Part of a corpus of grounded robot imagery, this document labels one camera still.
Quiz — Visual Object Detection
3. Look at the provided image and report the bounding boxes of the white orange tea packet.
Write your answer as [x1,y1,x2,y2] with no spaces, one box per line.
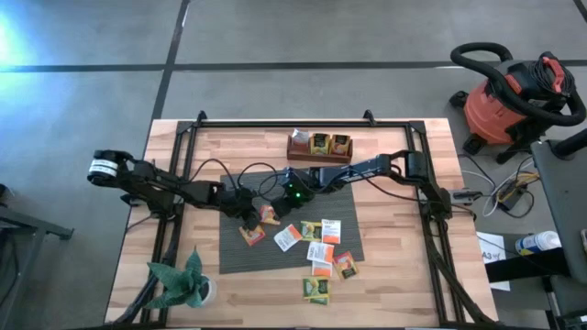
[305,241,336,265]
[273,223,304,253]
[321,218,343,246]
[311,260,334,279]
[291,128,311,148]

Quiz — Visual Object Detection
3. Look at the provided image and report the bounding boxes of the brown wooden tea organizer box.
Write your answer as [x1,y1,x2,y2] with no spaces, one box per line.
[286,132,354,165]

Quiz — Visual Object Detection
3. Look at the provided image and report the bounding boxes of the black tube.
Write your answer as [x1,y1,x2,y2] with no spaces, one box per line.
[548,128,587,160]

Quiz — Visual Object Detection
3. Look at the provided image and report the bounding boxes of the orange black shop vacuum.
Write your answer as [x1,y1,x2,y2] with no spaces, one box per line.
[449,50,577,165]

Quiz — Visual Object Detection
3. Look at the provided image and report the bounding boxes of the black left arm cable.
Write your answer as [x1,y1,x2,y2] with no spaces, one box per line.
[187,158,283,201]

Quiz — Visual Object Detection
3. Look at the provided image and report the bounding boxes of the black aluminium table frame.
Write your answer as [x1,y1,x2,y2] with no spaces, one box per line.
[105,109,500,329]

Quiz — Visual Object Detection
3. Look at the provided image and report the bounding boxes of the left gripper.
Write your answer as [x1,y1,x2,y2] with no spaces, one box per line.
[222,186,266,232]

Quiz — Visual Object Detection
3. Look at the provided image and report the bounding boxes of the black side table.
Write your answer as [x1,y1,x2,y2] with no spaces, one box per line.
[484,137,587,330]

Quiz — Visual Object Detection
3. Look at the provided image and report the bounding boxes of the green plant in white pot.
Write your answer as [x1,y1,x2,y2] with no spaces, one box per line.
[145,248,218,311]

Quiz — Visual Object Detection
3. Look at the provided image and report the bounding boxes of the yellow black tea packet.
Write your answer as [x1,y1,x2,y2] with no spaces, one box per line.
[300,220,324,243]

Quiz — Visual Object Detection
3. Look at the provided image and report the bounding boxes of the floor cable bundle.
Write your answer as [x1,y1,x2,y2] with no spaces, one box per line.
[458,153,541,219]

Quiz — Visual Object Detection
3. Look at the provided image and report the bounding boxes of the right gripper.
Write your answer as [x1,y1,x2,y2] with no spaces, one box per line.
[271,168,317,219]

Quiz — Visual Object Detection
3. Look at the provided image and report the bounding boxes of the orange yellow tea packet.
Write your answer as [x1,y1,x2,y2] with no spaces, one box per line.
[259,204,282,226]

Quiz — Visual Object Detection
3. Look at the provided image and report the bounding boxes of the black vacuum hose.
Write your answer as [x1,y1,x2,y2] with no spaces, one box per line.
[449,41,587,127]

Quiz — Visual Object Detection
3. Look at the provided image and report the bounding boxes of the black power adapter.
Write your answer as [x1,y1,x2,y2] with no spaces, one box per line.
[497,182,526,212]

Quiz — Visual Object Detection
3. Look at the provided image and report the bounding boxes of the white blue spray can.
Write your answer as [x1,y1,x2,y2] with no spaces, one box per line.
[514,230,562,257]

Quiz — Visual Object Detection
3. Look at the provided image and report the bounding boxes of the dark grey ribbed placemat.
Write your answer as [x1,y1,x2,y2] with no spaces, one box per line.
[218,171,366,275]

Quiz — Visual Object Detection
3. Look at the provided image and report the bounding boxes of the black cart frame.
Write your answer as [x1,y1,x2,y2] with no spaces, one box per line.
[0,182,74,330]

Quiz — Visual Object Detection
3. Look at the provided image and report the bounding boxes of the black cable harness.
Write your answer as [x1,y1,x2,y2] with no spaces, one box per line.
[424,219,499,327]
[112,219,183,325]

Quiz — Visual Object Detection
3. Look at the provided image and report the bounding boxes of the orange black tea packet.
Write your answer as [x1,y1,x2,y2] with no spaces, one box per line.
[330,133,352,156]
[332,250,360,281]
[238,224,267,248]

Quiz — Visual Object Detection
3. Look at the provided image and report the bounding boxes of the white paper sheet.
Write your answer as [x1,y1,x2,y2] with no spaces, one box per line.
[476,232,512,292]

